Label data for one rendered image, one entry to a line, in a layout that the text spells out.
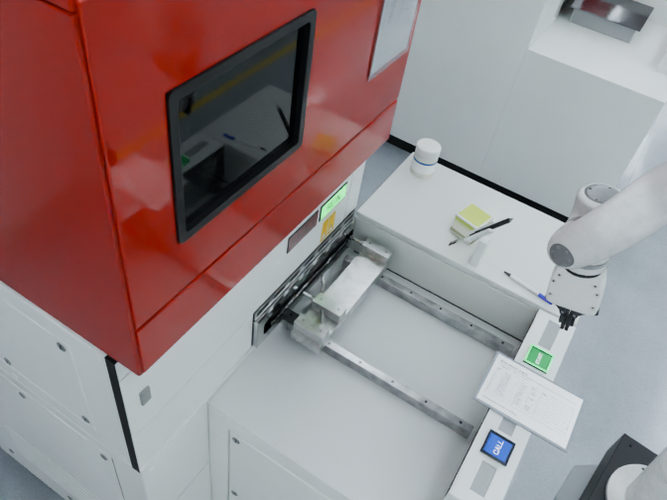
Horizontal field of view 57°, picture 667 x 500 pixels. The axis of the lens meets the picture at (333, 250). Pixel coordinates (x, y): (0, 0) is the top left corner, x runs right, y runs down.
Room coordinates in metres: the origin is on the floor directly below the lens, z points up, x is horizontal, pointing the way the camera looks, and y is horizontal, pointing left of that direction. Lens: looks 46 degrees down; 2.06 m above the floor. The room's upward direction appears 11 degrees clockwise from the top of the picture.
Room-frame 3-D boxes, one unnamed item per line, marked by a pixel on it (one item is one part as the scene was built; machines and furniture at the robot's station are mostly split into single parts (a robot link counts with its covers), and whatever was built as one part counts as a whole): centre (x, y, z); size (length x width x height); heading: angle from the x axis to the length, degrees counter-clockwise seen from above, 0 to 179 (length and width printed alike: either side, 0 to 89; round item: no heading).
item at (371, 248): (1.16, -0.12, 0.89); 0.08 x 0.03 x 0.03; 66
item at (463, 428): (0.81, -0.15, 0.84); 0.50 x 0.02 x 0.03; 66
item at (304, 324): (0.86, 0.02, 0.89); 0.08 x 0.03 x 0.03; 66
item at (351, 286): (1.01, -0.05, 0.87); 0.36 x 0.08 x 0.03; 156
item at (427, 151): (1.45, -0.21, 1.01); 0.07 x 0.07 x 0.10
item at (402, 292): (1.05, -0.26, 0.84); 0.50 x 0.02 x 0.03; 66
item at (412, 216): (1.25, -0.39, 0.89); 0.62 x 0.35 x 0.14; 66
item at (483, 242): (1.12, -0.35, 1.03); 0.06 x 0.04 x 0.13; 66
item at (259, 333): (1.02, 0.05, 0.89); 0.44 x 0.02 x 0.10; 156
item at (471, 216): (1.22, -0.34, 1.00); 0.07 x 0.07 x 0.07; 52
